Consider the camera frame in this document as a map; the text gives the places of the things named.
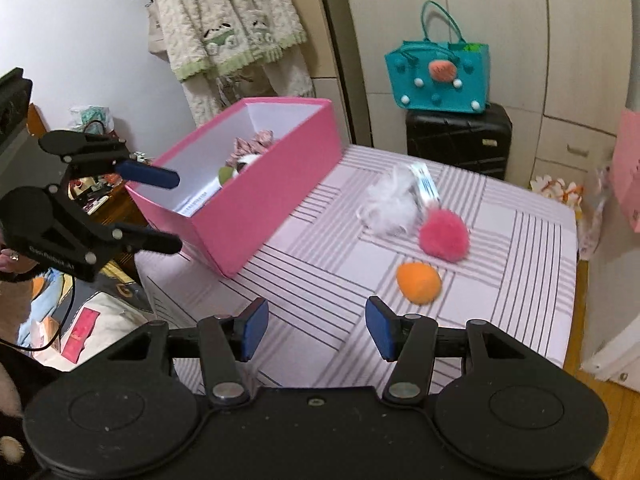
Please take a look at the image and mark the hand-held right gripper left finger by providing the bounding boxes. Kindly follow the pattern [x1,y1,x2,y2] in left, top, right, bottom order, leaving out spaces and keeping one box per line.
[70,297,269,407]

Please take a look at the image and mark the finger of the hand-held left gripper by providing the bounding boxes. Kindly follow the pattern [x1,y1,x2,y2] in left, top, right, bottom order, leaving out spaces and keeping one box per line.
[39,130,181,191]
[75,217,183,267]

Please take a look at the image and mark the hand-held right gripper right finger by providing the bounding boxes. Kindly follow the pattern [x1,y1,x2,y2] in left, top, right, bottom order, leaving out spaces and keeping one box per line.
[365,296,551,406]

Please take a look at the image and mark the white panda plush toy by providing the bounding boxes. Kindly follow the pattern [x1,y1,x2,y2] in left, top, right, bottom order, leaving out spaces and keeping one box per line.
[232,154,266,176]

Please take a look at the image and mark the pink floral scrunchie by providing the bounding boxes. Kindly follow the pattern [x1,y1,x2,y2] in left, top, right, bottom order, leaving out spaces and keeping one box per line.
[226,130,273,166]

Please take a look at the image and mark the pink cardboard box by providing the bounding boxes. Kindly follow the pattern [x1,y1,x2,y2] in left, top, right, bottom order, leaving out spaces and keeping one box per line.
[124,97,343,278]

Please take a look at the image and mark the person's left forearm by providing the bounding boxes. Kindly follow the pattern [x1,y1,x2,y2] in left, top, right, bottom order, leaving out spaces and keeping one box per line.
[0,280,36,466]

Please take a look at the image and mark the wooden dresser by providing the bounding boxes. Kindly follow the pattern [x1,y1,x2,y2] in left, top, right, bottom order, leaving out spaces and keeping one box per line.
[27,105,151,231]

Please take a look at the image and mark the printed paper sheet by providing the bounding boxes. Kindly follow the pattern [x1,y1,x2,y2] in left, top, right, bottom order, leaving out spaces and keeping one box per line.
[177,185,223,218]

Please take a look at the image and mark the orange foam ball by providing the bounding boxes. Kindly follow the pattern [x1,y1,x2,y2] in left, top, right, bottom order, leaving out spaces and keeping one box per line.
[396,261,443,305]

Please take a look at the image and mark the white tote bag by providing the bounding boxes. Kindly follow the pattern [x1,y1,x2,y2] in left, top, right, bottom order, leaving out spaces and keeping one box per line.
[17,260,151,373]

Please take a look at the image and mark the pink fluffy pompom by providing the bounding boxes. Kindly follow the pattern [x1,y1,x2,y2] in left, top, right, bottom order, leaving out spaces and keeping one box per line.
[418,209,471,263]

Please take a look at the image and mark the white fluffy bundle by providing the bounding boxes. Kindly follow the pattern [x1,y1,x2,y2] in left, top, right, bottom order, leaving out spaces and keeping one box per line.
[357,164,426,236]

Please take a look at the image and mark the striped bed sheet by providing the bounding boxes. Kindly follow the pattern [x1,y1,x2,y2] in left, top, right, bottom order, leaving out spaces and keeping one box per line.
[135,144,578,391]

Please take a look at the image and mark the white and blue packet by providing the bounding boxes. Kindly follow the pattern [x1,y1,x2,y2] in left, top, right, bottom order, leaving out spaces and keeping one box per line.
[409,162,442,211]

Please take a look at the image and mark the cream fleece pajamas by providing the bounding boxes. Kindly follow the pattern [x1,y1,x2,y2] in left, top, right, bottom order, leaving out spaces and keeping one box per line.
[147,0,316,126]

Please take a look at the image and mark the black suitcase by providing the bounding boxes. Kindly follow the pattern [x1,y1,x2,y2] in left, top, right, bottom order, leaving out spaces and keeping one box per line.
[405,102,513,181]

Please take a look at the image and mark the orange and white flowers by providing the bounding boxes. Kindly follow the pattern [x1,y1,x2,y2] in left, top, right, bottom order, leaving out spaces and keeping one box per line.
[530,174,586,211]

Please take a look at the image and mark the clear plastic bag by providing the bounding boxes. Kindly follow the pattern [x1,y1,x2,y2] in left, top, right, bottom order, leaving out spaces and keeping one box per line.
[575,162,618,261]

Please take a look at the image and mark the teal felt handbag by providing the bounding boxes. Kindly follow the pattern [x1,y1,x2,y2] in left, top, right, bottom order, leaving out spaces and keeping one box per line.
[384,0,490,115]

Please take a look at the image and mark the pink paper bag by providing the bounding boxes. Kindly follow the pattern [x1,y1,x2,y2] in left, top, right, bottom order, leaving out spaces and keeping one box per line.
[611,109,640,233]

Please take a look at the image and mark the cream wardrobe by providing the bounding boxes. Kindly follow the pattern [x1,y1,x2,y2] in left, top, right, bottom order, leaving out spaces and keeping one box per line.
[312,0,640,196]

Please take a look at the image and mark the black cable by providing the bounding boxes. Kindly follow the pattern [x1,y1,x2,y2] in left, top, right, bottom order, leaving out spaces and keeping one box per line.
[0,270,77,353]

